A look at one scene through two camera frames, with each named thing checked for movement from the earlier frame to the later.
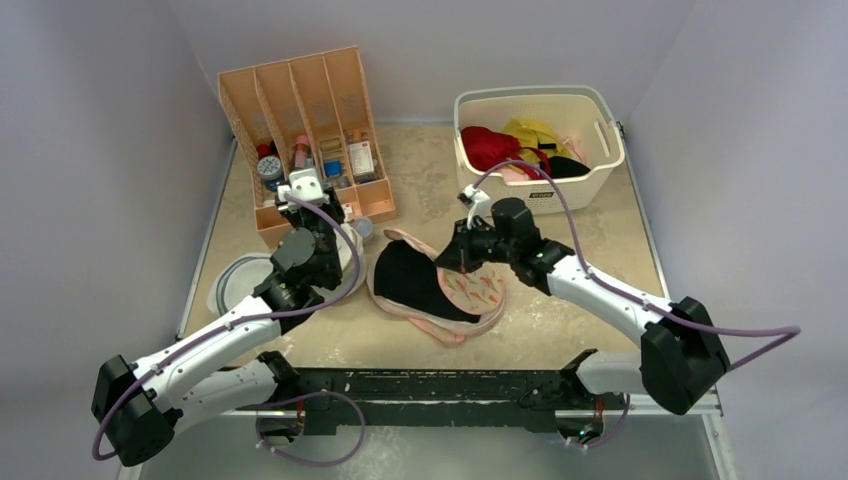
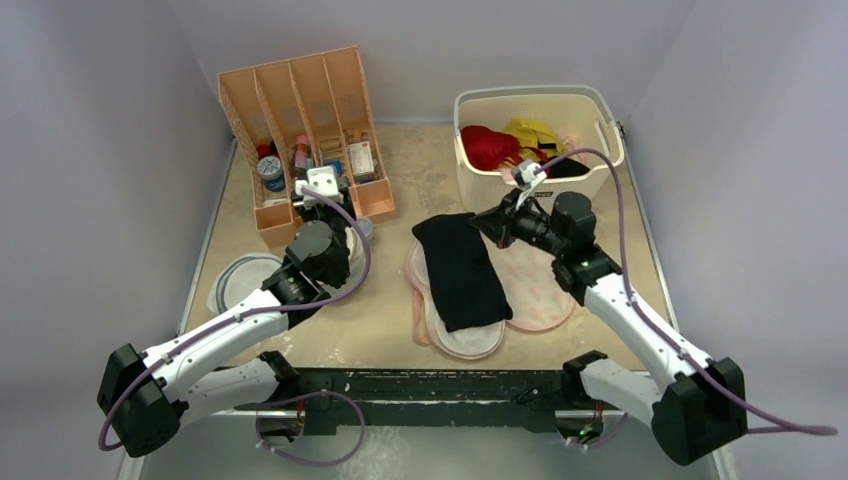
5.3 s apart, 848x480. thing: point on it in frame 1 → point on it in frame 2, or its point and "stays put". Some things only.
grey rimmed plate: x=236 y=282 stays put
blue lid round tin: x=270 y=170 stays put
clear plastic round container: x=363 y=225 stays put
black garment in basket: x=565 y=166 stays put
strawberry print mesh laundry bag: x=483 y=293 → x=537 y=298
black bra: x=406 y=275 → x=469 y=289
